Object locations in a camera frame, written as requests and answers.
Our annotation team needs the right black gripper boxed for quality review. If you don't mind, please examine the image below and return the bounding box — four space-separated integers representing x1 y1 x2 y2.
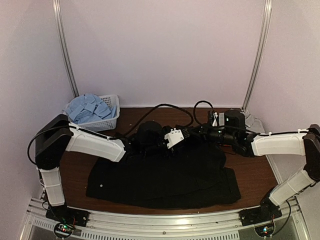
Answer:
187 119 237 148

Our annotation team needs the black long sleeve shirt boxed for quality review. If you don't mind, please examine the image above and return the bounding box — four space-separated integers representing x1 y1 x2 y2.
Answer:
85 141 241 209

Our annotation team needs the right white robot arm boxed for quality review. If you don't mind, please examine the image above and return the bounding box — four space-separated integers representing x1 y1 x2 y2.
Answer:
195 107 320 214

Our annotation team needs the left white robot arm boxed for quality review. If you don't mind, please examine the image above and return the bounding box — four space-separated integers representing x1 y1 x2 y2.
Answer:
31 114 186 222

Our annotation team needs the grey folded button shirt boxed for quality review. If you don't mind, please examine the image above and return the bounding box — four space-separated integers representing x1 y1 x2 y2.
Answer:
244 111 265 133

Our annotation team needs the white plastic basket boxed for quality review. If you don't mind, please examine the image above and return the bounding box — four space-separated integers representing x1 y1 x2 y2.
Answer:
62 93 120 132

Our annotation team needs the light blue shirt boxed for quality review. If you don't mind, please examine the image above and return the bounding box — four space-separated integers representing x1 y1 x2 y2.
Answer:
62 93 118 125

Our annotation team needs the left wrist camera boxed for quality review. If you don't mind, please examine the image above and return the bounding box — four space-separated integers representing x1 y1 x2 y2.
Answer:
164 128 190 149

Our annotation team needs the left black camera cable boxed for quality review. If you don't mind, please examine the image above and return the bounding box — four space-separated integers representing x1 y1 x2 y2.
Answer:
107 102 195 141

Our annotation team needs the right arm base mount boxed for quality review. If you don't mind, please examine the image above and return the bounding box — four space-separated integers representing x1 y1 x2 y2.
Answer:
238 188 282 238

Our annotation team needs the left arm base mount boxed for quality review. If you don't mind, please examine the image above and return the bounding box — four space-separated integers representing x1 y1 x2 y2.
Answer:
45 203 90 239

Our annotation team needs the right aluminium frame post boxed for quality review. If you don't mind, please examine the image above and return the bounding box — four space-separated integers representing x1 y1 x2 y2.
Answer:
241 0 273 112

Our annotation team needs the aluminium frame post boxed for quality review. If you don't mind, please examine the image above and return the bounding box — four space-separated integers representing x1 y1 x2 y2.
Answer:
52 0 79 98
241 0 273 112

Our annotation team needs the left aluminium frame post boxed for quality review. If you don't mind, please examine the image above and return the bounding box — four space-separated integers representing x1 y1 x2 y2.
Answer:
52 0 79 98

